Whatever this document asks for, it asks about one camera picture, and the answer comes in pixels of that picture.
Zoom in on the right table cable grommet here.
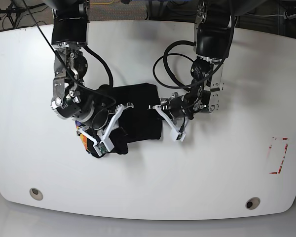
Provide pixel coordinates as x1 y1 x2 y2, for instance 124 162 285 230
245 197 260 210

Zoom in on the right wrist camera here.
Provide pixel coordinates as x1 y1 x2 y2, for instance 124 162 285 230
92 141 114 158

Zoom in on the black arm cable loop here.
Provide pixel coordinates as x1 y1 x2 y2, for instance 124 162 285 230
83 45 114 87
152 39 200 89

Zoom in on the black graphic T-shirt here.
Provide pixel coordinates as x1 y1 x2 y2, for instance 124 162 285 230
72 83 162 157

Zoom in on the red tape rectangle marking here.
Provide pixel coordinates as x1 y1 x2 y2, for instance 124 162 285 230
266 137 289 174

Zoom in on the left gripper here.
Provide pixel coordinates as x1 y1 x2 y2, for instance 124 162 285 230
148 92 195 133

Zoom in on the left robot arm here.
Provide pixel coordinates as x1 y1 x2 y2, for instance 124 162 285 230
152 0 262 140

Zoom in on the black arm cable loop left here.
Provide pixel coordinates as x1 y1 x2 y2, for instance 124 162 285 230
152 39 200 89

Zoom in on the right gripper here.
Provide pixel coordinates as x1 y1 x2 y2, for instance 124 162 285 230
76 102 134 146

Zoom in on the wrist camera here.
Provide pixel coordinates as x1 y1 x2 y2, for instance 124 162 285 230
92 141 114 158
170 129 186 142

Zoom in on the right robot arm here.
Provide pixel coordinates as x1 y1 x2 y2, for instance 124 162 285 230
45 0 136 147

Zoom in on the left table cable grommet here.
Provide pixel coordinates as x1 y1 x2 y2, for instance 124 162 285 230
29 188 43 201

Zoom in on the table cable grommet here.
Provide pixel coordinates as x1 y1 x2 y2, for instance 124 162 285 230
29 188 43 201
245 197 260 210

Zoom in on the white power strip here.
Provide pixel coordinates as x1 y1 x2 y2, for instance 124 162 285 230
284 7 296 20

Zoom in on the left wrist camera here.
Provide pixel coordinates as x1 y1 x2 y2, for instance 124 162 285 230
170 129 186 142

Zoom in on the yellow floor cable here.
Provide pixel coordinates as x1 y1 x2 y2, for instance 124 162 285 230
88 0 114 6

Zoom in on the black tripod stand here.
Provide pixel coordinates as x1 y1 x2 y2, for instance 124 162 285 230
0 0 47 28

